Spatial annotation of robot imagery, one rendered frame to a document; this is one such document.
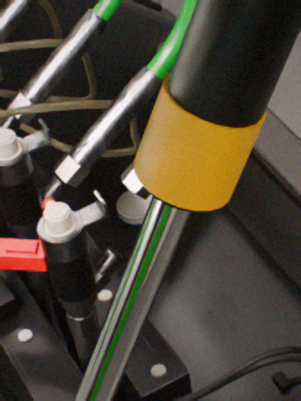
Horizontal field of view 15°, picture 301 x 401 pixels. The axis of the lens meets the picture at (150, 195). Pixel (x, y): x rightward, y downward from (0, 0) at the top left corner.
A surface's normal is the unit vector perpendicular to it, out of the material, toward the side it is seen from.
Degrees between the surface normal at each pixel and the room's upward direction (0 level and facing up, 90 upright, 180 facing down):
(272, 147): 0
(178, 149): 69
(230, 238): 0
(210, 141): 81
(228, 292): 0
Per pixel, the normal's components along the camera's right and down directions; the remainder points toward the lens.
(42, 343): -0.11, -0.70
